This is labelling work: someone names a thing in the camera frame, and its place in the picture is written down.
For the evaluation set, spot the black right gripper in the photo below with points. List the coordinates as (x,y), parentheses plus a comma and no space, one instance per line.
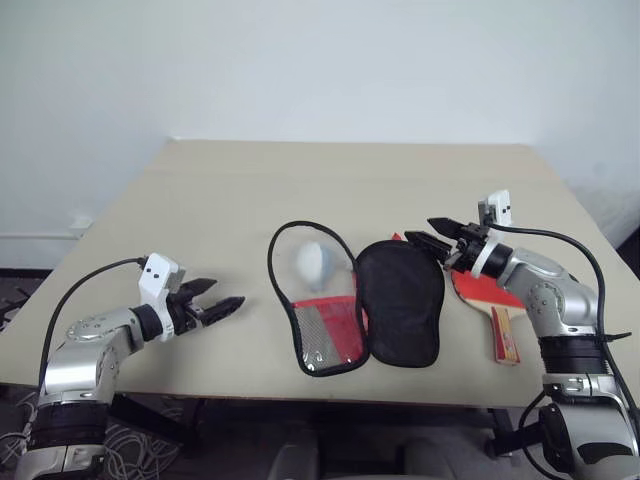
(467,247)

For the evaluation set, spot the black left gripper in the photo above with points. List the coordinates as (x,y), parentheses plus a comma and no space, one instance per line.
(186,311)

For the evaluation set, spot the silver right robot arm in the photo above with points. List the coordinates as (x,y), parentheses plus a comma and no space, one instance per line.
(560,300)

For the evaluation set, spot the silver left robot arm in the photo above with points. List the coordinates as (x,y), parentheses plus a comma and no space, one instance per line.
(75,360)

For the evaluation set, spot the black and clear paddle case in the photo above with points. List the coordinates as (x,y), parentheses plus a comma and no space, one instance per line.
(400,310)

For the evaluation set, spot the white ball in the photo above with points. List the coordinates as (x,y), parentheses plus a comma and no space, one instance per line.
(310,259)

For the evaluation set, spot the red table tennis paddle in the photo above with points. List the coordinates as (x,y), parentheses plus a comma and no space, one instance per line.
(504,335)

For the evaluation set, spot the grey rounded shape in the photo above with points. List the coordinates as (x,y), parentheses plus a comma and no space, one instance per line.
(285,455)

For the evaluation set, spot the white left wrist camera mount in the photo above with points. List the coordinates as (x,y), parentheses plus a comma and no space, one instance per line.
(157,277)

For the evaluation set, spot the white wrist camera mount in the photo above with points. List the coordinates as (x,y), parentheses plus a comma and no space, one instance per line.
(157,277)
(500,206)

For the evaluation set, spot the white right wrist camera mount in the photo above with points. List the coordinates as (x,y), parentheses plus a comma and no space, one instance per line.
(500,206)

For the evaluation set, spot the black table frame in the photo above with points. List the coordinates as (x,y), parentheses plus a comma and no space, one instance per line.
(150,420)

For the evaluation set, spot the white wall socket box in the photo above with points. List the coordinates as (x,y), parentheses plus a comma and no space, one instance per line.
(80,222)

